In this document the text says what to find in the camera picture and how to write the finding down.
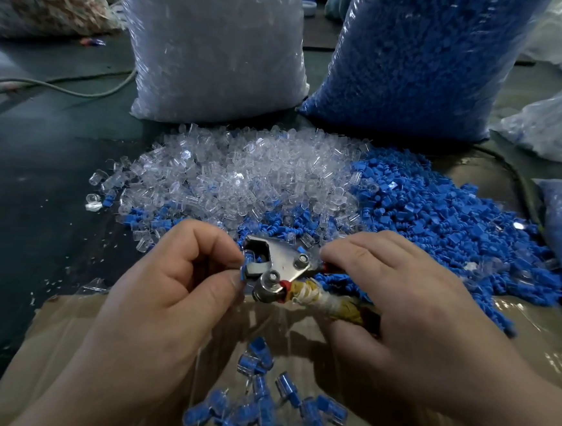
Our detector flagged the person's left hand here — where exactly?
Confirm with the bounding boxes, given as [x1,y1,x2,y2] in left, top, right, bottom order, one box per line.
[68,211,253,414]

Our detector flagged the person's right hand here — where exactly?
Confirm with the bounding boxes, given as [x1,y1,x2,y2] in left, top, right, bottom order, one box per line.
[306,225,553,426]

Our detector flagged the blue plastic seal part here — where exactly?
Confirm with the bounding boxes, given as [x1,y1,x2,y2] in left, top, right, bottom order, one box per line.
[240,248,260,283]

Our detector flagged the metal pliers with handle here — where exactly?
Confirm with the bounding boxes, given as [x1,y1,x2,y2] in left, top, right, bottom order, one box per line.
[236,234,387,336]

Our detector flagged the person's right forearm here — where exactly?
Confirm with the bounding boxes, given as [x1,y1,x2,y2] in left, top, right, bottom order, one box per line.
[456,365,562,426]

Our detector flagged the person's left forearm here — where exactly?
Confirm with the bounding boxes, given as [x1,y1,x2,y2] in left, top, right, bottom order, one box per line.
[11,342,176,426]

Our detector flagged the pile of assembled blue seals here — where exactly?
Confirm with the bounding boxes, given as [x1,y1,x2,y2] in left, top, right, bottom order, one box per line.
[181,331,355,426]

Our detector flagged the pile of clear plastic caps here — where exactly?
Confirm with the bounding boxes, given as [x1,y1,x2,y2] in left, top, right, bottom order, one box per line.
[81,110,371,272]

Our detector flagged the pile of blue plastic parts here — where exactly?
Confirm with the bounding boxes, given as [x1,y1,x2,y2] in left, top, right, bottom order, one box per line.
[109,126,562,341]

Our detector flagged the brown cardboard box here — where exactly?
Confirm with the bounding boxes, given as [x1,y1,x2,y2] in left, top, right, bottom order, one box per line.
[0,255,562,426]

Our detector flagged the clear plastic liner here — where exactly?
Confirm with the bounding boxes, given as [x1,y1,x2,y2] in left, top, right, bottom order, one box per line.
[483,294,562,395]

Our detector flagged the large bag of clear caps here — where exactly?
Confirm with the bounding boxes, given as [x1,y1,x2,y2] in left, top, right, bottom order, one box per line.
[101,0,317,134]

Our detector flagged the large bag of blue parts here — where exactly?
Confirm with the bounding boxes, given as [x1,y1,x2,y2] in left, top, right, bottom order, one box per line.
[297,0,553,150]

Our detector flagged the grey cable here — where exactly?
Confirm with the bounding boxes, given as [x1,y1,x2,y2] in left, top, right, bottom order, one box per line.
[0,59,137,113]

